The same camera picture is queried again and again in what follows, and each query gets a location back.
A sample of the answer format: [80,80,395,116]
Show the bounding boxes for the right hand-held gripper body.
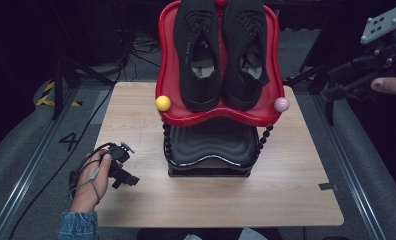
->
[359,1,396,79]

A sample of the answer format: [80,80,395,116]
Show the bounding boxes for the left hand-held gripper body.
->
[106,140,136,180]

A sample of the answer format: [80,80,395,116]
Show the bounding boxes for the red and black shoe rack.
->
[155,0,291,178]

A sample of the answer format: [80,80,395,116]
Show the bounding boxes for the black knit sneaker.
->
[220,0,271,112]
[173,0,223,113]

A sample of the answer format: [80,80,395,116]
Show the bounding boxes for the person's left hand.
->
[69,148,113,213]

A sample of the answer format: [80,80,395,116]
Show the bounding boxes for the person's right hand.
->
[369,76,396,98]

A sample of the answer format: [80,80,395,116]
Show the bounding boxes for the black tripod stand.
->
[284,61,339,126]
[50,56,115,121]

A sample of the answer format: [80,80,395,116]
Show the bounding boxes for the yellow and black floor tape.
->
[35,81,84,108]

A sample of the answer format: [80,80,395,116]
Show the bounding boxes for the grey tape piece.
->
[318,182,339,192]

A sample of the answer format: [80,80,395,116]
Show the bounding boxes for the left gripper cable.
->
[67,142,116,205]

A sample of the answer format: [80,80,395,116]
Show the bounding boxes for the black floor cable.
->
[7,63,129,240]

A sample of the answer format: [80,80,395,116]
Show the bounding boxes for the metal floor rail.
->
[0,86,81,240]
[310,94,387,240]

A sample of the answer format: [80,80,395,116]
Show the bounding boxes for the bundle of black cables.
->
[119,29,163,83]

